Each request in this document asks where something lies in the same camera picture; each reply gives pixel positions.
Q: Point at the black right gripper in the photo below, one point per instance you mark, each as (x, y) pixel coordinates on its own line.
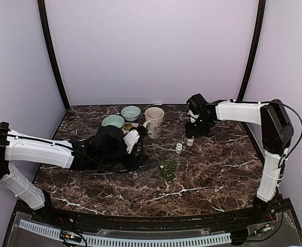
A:
(191, 132)

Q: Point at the white pill bottle orange label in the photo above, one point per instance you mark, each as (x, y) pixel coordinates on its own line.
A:
(190, 141)

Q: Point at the green weekly pill organizer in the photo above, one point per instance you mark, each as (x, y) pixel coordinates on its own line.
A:
(168, 169)

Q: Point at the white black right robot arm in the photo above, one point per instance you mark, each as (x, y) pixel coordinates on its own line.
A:
(276, 132)

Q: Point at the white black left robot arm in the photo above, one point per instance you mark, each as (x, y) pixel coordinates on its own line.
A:
(110, 146)

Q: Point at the small white pill bottle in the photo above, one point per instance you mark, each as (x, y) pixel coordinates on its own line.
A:
(179, 148)

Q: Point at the beige printed ceramic mug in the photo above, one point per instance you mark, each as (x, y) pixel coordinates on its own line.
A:
(154, 118)

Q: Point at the celadon ceramic bowl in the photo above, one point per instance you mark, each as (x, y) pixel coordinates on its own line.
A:
(131, 113)
(113, 120)

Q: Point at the floral square ceramic plate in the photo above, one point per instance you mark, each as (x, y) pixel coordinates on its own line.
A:
(128, 126)

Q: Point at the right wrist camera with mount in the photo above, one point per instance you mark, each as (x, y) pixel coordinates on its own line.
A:
(192, 116)

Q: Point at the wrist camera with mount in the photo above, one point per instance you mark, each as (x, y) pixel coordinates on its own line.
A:
(192, 116)
(134, 135)

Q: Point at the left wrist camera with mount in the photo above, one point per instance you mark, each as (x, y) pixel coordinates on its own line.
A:
(134, 135)

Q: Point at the black right frame post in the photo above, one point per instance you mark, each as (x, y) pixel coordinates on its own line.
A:
(253, 49)

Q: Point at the black frame post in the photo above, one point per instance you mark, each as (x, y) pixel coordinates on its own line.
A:
(253, 49)
(51, 53)

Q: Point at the white slotted cable duct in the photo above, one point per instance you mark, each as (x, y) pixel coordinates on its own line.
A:
(126, 238)

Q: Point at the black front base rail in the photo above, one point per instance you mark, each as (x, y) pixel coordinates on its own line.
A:
(225, 221)

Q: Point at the black left frame post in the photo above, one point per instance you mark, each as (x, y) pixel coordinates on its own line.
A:
(51, 53)

